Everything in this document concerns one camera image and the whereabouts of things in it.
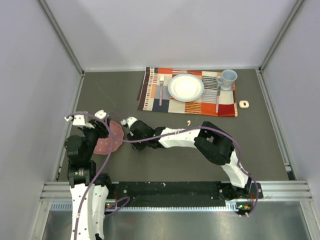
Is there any beige square ring object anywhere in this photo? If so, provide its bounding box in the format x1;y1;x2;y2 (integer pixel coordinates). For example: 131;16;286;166
238;100;250;109

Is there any grey cable duct rail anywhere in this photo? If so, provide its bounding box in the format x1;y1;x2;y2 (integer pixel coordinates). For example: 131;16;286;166
50;201;251;212

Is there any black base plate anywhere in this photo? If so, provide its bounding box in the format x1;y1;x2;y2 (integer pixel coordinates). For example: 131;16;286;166
107;181;263;208

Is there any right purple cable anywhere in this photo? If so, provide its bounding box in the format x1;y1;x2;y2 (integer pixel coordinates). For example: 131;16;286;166
106;111;260;217

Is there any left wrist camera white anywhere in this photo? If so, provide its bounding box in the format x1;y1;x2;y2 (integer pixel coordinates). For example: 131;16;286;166
64;112;95;129

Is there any purple cable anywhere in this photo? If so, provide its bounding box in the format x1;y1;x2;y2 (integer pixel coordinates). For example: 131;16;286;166
106;111;260;217
64;112;131;240

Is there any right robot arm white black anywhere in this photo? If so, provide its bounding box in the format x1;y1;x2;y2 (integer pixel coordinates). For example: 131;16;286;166
124;117;252;198

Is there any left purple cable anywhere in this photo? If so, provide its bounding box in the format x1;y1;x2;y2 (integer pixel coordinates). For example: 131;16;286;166
64;112;131;240

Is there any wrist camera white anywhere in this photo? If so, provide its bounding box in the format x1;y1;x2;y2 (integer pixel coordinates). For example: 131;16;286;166
120;116;138;129
64;112;95;129

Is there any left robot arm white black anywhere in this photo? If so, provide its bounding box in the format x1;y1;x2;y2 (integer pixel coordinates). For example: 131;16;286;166
64;120;114;240

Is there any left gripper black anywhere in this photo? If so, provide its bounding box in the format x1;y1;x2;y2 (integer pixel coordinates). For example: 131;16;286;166
81;116;111;159

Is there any white round plate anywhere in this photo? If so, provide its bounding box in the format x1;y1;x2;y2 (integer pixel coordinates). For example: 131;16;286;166
167;73;205;102

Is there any pink polka dot plate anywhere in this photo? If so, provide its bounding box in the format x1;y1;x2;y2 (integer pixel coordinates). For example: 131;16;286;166
93;120;124;156

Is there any patterned orange placemat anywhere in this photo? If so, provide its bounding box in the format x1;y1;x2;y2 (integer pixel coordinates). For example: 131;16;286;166
138;67;238;117

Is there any pink handled fork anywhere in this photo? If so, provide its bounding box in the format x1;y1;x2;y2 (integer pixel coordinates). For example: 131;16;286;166
159;74;165;106

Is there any pink handled knife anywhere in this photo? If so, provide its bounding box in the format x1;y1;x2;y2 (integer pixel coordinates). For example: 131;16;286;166
215;84;221;113

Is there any light blue mug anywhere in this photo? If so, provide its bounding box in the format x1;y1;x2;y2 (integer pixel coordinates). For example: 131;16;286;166
217;69;238;91

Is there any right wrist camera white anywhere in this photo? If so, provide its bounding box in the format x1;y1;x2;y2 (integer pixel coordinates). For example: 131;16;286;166
120;116;138;129

